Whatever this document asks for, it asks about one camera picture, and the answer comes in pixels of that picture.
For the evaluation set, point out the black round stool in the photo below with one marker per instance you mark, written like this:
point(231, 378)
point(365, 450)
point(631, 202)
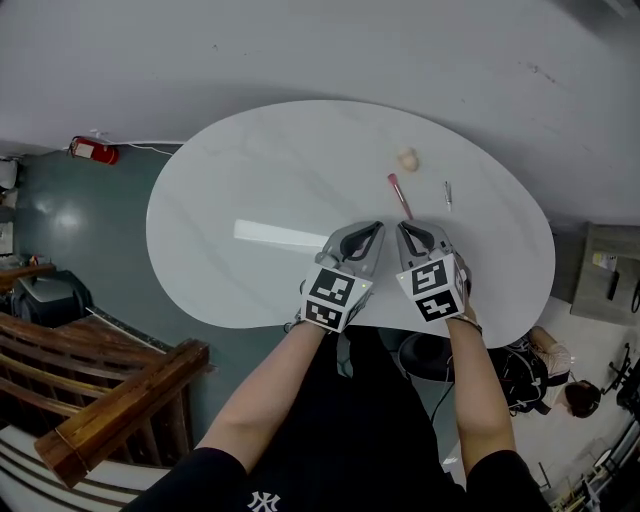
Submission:
point(425, 360)

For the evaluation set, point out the person's black trousers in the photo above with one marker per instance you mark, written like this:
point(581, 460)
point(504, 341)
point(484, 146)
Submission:
point(375, 360)

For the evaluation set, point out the white kidney-shaped table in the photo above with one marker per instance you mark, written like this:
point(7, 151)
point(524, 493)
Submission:
point(250, 190)

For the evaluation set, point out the beige makeup sponge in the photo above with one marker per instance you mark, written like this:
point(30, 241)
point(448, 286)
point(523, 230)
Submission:
point(408, 160)

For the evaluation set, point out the red fire extinguisher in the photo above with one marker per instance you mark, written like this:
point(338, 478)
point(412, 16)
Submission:
point(95, 150)

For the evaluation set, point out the person's right forearm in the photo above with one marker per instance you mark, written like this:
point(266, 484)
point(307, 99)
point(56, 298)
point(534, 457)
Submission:
point(482, 395)

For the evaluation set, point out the pink makeup brush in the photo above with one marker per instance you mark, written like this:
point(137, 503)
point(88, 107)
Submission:
point(400, 197)

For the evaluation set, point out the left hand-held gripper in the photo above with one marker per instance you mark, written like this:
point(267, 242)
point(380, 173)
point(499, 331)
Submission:
point(332, 295)

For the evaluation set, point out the black wheeled bin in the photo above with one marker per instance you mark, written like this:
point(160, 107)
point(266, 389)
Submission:
point(50, 300)

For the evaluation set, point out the grey wooden shelf unit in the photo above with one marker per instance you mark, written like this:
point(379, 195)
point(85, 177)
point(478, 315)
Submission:
point(600, 270)

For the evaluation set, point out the person's black t-shirt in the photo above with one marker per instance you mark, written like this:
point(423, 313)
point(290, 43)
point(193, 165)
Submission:
point(350, 465)

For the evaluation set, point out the small silver pen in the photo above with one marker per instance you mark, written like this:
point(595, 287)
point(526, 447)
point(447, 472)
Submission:
point(448, 196)

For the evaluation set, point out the person's left forearm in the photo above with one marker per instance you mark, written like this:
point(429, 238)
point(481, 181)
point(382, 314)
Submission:
point(265, 395)

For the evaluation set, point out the black office chair base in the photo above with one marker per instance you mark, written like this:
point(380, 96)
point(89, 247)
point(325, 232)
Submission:
point(622, 372)

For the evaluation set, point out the brown wooden stair railing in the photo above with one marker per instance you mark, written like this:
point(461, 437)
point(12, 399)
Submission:
point(115, 400)

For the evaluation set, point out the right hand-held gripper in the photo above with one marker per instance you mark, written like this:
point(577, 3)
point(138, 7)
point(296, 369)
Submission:
point(435, 290)

